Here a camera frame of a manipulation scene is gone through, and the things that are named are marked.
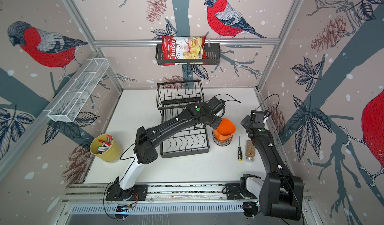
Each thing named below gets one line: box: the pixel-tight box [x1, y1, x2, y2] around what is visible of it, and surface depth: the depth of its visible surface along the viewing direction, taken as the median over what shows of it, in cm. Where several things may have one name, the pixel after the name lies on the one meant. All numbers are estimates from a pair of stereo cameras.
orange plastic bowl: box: [213, 118, 236, 142], surface depth 81 cm
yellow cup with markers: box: [89, 134, 122, 164], surface depth 81 cm
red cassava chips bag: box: [162, 35, 208, 66], surface depth 90 cm
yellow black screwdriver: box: [237, 136, 243, 162], surface depth 87 cm
